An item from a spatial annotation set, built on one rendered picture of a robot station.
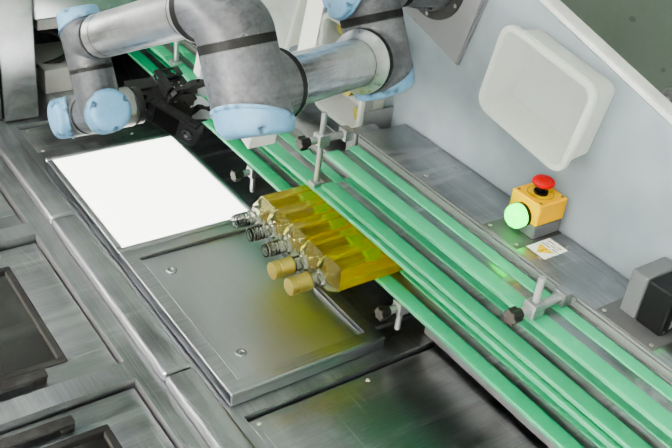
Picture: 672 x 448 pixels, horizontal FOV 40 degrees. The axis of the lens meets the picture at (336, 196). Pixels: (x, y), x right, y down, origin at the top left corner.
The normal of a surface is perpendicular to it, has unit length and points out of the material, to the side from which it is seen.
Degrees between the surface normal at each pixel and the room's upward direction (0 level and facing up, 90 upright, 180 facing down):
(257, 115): 65
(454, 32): 3
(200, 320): 90
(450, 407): 89
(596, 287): 90
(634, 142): 0
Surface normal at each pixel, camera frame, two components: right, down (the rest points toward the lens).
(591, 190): -0.81, 0.22
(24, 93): 0.57, 0.48
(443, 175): 0.11, -0.84
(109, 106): 0.55, 0.04
